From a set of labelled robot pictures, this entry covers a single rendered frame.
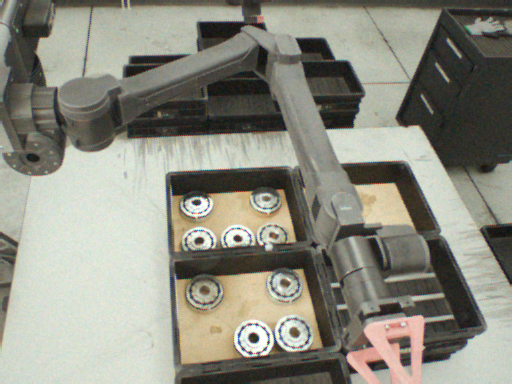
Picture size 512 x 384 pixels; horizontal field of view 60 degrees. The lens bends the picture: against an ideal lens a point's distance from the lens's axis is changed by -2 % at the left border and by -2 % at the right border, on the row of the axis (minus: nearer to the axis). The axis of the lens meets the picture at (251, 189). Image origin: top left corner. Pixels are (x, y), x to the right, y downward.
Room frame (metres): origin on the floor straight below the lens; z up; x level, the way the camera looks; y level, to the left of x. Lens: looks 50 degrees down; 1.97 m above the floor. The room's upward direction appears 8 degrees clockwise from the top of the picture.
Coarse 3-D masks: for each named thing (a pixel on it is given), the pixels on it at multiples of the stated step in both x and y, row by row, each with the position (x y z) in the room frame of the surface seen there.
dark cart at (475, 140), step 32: (448, 32) 2.21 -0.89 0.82; (448, 64) 2.11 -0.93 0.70; (480, 64) 1.89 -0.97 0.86; (416, 96) 2.24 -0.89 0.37; (448, 96) 2.00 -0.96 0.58; (480, 96) 1.92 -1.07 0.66; (448, 128) 1.89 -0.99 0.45; (480, 128) 1.95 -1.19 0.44; (448, 160) 1.93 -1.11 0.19; (480, 160) 1.99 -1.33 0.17
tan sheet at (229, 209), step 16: (240, 192) 0.94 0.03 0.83; (176, 208) 0.83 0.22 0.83; (224, 208) 0.86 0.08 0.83; (240, 208) 0.87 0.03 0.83; (176, 224) 0.77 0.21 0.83; (192, 224) 0.78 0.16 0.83; (208, 224) 0.79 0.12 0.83; (224, 224) 0.80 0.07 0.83; (240, 224) 0.81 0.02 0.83; (256, 224) 0.82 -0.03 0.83; (288, 224) 0.84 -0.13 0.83; (176, 240) 0.72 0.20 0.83
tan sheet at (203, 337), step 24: (240, 288) 0.59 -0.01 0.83; (264, 288) 0.60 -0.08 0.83; (192, 312) 0.50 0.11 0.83; (216, 312) 0.51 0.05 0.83; (240, 312) 0.52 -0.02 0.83; (264, 312) 0.53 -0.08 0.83; (288, 312) 0.54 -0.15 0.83; (312, 312) 0.55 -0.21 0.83; (192, 336) 0.44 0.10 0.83; (216, 336) 0.45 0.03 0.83; (192, 360) 0.38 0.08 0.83
